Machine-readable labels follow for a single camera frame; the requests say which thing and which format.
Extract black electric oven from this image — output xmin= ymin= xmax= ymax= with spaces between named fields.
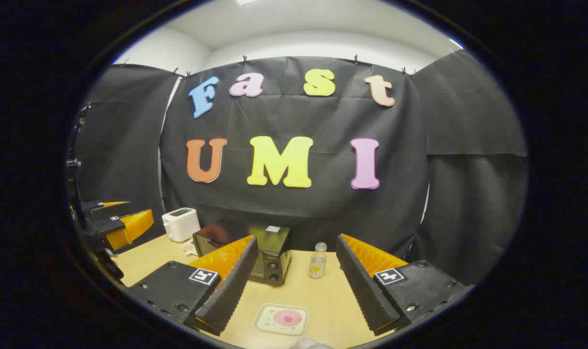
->
xmin=192 ymin=224 xmax=293 ymax=286

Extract pink round food slice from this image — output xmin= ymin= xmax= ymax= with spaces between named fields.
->
xmin=274 ymin=310 xmax=303 ymax=327

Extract clear bottle with yellow label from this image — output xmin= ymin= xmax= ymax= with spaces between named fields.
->
xmin=309 ymin=242 xmax=327 ymax=279

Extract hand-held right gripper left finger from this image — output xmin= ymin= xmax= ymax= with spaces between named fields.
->
xmin=126 ymin=235 xmax=259 ymax=336

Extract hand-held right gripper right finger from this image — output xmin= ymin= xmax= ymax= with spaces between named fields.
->
xmin=336 ymin=234 xmax=475 ymax=336

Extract white toaster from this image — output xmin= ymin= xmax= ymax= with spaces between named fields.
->
xmin=162 ymin=207 xmax=201 ymax=242

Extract cream square plate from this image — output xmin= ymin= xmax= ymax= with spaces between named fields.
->
xmin=254 ymin=303 xmax=310 ymax=336

